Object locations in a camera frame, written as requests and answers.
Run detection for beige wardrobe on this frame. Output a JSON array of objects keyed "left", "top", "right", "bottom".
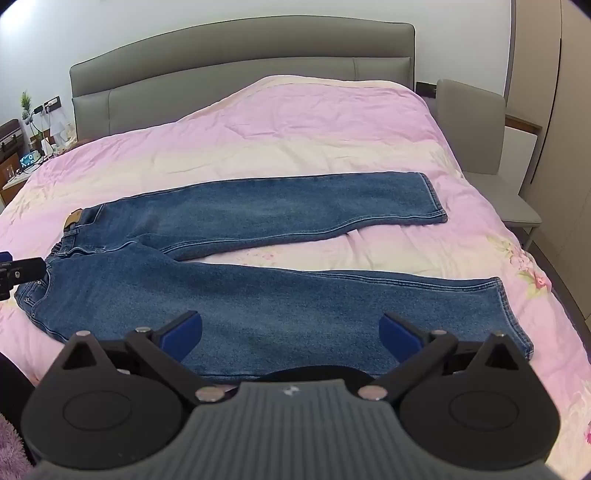
[{"left": 503, "top": 0, "right": 591, "bottom": 324}]

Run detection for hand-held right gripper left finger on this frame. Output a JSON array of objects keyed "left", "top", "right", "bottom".
[{"left": 62, "top": 310, "right": 228, "bottom": 403}]

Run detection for blue denim pants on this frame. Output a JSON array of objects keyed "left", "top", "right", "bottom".
[{"left": 14, "top": 172, "right": 534, "bottom": 385}]

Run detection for purple fuzzy cloth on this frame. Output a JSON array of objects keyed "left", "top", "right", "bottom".
[{"left": 0, "top": 412, "right": 34, "bottom": 480}]

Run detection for dark brown case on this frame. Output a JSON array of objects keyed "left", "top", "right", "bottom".
[{"left": 0, "top": 119, "right": 25, "bottom": 154}]

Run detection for grey chair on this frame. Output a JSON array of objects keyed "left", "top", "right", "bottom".
[{"left": 436, "top": 78, "right": 544, "bottom": 246}]

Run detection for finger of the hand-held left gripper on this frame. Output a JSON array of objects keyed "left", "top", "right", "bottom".
[{"left": 0, "top": 250, "right": 48, "bottom": 302}]

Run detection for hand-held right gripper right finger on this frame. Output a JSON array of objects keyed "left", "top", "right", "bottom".
[{"left": 358, "top": 312, "right": 532, "bottom": 403}]

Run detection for white bedside cabinet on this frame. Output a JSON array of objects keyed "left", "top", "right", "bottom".
[{"left": 504, "top": 113, "right": 542, "bottom": 197}]

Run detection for grey upholstered headboard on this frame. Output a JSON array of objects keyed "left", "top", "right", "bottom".
[{"left": 69, "top": 17, "right": 416, "bottom": 143}]

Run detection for green potted plant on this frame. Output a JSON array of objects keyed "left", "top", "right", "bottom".
[{"left": 18, "top": 90, "right": 45, "bottom": 140}]

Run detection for pink floral quilt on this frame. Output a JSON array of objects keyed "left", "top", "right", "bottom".
[{"left": 0, "top": 75, "right": 591, "bottom": 462}]

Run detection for dark cloth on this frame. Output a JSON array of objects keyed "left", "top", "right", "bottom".
[{"left": 0, "top": 353, "right": 38, "bottom": 444}]

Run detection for wooden nightstand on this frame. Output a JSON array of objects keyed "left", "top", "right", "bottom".
[{"left": 0, "top": 138, "right": 47, "bottom": 206}]

